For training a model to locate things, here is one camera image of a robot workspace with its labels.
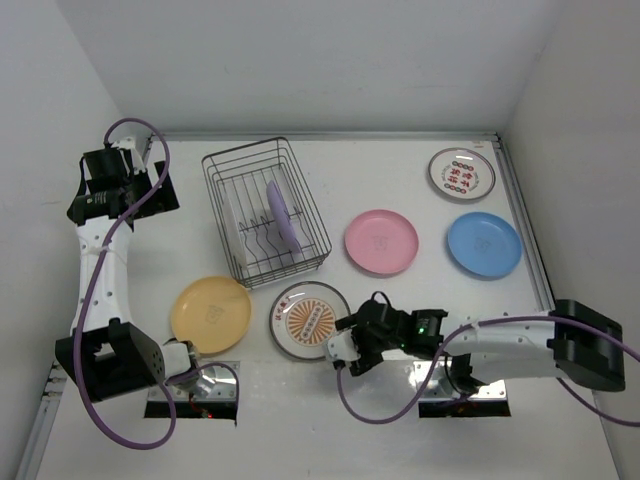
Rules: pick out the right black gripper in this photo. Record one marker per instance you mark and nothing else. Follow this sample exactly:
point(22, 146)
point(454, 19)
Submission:
point(367, 359)

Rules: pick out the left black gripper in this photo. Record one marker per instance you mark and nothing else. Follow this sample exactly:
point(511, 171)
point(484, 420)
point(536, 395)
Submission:
point(161, 200)

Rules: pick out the white plate orange sunburst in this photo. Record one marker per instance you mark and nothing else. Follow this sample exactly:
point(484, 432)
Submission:
point(303, 317)

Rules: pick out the pink plastic plate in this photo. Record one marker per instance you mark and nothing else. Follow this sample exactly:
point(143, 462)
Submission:
point(382, 242)

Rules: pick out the purple plastic plate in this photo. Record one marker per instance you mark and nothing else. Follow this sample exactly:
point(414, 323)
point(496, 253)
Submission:
point(280, 214)

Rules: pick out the yellow plastic plate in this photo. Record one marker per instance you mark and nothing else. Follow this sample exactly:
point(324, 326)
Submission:
point(212, 313)

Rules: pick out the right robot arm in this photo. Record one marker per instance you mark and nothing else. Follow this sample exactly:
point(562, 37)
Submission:
point(572, 341)

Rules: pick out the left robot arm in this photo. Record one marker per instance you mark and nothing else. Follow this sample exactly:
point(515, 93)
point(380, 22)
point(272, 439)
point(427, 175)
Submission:
point(105, 350)

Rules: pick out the blue plastic plate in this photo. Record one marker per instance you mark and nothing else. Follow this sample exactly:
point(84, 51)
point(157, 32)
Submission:
point(484, 245)

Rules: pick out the white plate red characters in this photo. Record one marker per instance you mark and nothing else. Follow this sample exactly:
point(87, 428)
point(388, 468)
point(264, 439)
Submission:
point(461, 174)

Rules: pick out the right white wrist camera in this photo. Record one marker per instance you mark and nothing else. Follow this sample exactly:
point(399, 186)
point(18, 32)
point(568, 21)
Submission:
point(340, 349)

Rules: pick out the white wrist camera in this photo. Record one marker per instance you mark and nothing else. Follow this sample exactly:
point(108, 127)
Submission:
point(340, 349)
point(129, 144)

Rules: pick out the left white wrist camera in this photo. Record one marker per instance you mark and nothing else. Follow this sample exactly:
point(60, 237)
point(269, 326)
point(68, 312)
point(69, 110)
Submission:
point(129, 144)

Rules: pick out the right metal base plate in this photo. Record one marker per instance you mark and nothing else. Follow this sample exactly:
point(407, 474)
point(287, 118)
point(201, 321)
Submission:
point(439, 389)

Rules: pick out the metal base plate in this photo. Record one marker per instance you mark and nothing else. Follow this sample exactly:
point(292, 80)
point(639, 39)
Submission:
point(213, 382)
point(439, 389)

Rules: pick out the grey wire dish rack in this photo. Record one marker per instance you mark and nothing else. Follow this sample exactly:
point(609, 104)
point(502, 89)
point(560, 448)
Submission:
point(244, 172)

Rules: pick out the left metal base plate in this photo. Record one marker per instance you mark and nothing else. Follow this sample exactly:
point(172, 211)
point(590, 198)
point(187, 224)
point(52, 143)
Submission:
point(213, 382)

